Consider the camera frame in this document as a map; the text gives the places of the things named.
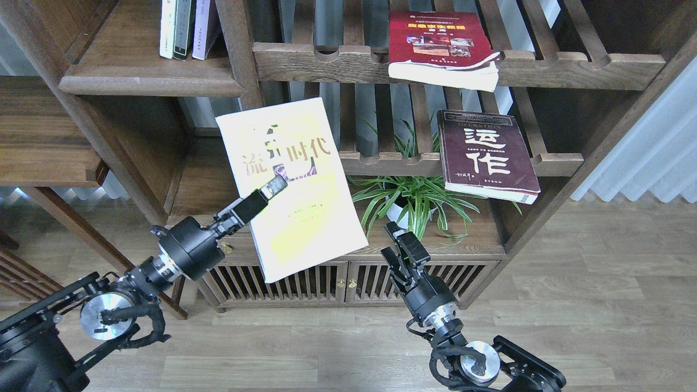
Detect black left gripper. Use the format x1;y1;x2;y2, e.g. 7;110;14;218
150;175;288;280

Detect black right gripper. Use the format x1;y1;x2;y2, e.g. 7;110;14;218
381;221;456;327

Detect yellow green book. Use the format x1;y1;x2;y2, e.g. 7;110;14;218
216;97;368;283

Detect dark maroon book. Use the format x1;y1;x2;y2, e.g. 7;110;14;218
436;109;541;204

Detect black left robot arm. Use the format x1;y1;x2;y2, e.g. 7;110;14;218
2;175;288;391

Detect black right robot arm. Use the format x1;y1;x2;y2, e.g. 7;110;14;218
381;222;567;391

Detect white plant pot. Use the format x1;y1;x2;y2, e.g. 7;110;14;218
383;186;437;236

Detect dark wooden bookshelf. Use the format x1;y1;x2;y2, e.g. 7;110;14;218
2;1;695;308

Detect brass cabinet door knobs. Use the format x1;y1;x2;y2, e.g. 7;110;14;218
337;279;358;289

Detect lavender upright book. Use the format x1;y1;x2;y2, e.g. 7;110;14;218
192;1;222;60

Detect dark green upright book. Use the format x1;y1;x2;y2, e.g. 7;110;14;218
173;0;196;60

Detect white upright book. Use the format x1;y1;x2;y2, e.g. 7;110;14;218
159;0;177;59

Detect red book with photos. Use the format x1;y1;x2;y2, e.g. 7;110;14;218
388;10;500;92

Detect white curtain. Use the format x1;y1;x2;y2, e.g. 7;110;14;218
572;60;696;203

